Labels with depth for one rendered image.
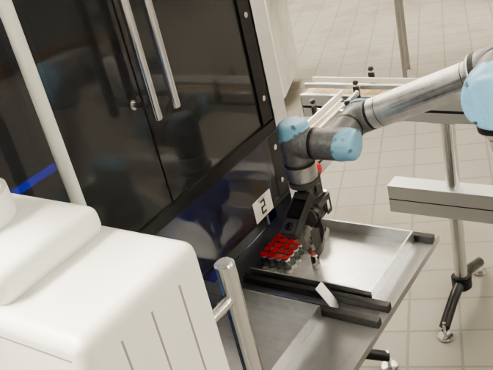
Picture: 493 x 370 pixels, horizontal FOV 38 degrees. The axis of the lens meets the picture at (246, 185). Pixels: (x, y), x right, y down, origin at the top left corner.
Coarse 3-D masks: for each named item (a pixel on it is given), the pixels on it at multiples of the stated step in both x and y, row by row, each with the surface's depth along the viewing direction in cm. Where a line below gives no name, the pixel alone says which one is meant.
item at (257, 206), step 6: (264, 198) 187; (270, 198) 190; (252, 204) 183; (258, 204) 185; (270, 204) 190; (258, 210) 185; (264, 210) 188; (270, 210) 190; (258, 216) 186; (264, 216) 188; (258, 222) 186
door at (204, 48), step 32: (160, 0) 149; (192, 0) 157; (224, 0) 167; (192, 32) 158; (224, 32) 168; (192, 64) 159; (224, 64) 169; (160, 96) 152; (192, 96) 161; (224, 96) 171; (160, 128) 153; (192, 128) 162; (224, 128) 172; (256, 128) 183; (160, 160) 154; (192, 160) 163
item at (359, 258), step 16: (336, 224) 194; (352, 224) 191; (336, 240) 191; (352, 240) 189; (368, 240) 188; (384, 240) 186; (400, 240) 184; (320, 256) 186; (336, 256) 184; (352, 256) 183; (368, 256) 181; (384, 256) 180; (400, 256) 176; (256, 272) 182; (272, 272) 178; (304, 272) 181; (320, 272) 180; (336, 272) 178; (352, 272) 177; (368, 272) 175; (384, 272) 169; (336, 288) 169; (352, 288) 166; (368, 288) 170
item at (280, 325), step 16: (208, 288) 182; (256, 304) 174; (272, 304) 171; (288, 304) 168; (304, 304) 165; (224, 320) 171; (256, 320) 168; (272, 320) 167; (288, 320) 166; (304, 320) 165; (224, 336) 166; (256, 336) 163; (272, 336) 162; (288, 336) 161; (304, 336) 158; (272, 352) 157; (288, 352) 153; (240, 368) 155; (272, 368) 148
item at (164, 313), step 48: (0, 240) 77; (48, 240) 75; (96, 240) 80; (144, 240) 77; (0, 288) 70; (48, 288) 73; (96, 288) 71; (144, 288) 70; (192, 288) 76; (0, 336) 71; (48, 336) 66; (96, 336) 65; (144, 336) 70; (192, 336) 76
